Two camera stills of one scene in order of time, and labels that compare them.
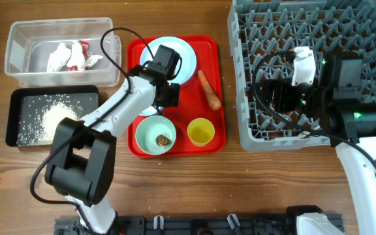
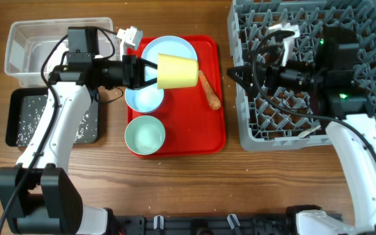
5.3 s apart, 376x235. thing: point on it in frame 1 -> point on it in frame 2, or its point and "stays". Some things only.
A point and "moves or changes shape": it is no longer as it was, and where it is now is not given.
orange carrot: [214, 100] stays
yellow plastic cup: [200, 131] -> [176, 72]
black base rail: [186, 224] stays
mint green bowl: [150, 128] moves or changes shape
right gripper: [282, 87] -> [273, 73]
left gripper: [173, 98] -> [134, 77]
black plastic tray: [27, 106] stays
